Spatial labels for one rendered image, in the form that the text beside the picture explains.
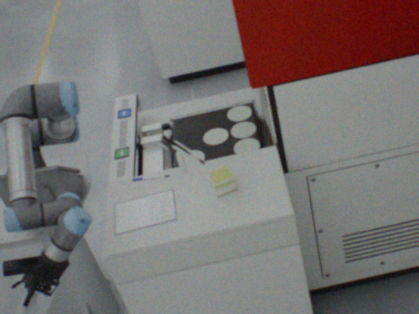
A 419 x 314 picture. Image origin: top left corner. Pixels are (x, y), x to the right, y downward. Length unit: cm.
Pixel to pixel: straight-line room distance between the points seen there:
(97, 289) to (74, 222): 110
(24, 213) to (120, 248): 32
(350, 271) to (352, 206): 41
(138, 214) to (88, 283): 82
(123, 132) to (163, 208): 51
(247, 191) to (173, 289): 42
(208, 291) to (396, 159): 86
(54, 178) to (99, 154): 169
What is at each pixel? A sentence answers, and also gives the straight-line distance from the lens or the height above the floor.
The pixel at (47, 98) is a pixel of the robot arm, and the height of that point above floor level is 136.
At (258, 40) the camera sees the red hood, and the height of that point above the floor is 141.
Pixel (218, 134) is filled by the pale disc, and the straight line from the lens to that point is 236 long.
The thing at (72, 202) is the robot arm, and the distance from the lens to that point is 188.
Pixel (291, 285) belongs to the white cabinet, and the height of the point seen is 61.
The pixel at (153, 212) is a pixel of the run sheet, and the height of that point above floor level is 97.
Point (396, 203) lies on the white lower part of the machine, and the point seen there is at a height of 53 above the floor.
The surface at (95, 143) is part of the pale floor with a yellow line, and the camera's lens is 410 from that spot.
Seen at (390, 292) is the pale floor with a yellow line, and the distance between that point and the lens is 287.
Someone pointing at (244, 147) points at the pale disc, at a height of 90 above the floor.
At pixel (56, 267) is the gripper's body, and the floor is 105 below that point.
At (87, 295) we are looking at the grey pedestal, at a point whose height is 26.
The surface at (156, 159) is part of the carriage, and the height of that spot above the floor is 88.
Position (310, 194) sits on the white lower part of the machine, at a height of 68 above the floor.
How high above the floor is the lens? 235
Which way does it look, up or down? 37 degrees down
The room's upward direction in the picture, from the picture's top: 12 degrees counter-clockwise
